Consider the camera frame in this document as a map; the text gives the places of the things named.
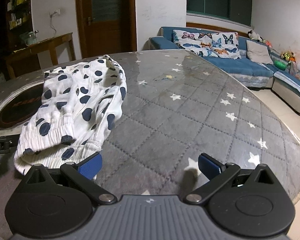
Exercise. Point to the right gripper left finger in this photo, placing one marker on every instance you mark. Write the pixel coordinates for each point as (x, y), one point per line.
(80, 177)

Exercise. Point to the white navy polka-dot garment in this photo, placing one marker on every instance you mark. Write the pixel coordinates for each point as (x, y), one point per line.
(80, 105)

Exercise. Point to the brown wooden door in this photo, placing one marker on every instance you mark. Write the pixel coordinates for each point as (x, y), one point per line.
(106, 26)

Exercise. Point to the glass pitcher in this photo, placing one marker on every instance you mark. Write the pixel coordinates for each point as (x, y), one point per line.
(29, 38)

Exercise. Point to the grey star quilted table cover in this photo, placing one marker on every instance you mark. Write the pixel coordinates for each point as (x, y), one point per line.
(178, 106)

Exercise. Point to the beige throw pillow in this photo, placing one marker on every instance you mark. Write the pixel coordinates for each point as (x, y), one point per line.
(258, 53)

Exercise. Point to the blue corner sofa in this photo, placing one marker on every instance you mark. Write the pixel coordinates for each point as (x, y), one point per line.
(285, 83)

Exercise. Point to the butterfly print cushion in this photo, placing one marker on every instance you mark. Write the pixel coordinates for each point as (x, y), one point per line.
(203, 44)

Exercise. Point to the wooden side table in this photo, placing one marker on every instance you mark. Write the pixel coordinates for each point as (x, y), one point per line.
(49, 44)

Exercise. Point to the wall socket with cord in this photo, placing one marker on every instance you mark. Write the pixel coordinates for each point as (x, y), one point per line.
(52, 15)

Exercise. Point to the dark wooden shelf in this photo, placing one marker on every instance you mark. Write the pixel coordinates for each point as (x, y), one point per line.
(15, 19)

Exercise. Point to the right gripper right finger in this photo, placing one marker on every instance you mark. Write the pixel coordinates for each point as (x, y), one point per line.
(218, 175)

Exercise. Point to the panda plush toy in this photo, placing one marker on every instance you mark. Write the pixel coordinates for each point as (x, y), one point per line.
(254, 36)

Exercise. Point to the colourful toy pile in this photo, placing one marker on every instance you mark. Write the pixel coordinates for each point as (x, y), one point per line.
(288, 56)

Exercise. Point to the dark green window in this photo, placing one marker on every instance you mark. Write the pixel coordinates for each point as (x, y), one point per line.
(218, 0)

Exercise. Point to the round black induction cooktop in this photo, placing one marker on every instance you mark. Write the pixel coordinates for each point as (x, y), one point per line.
(21, 105)

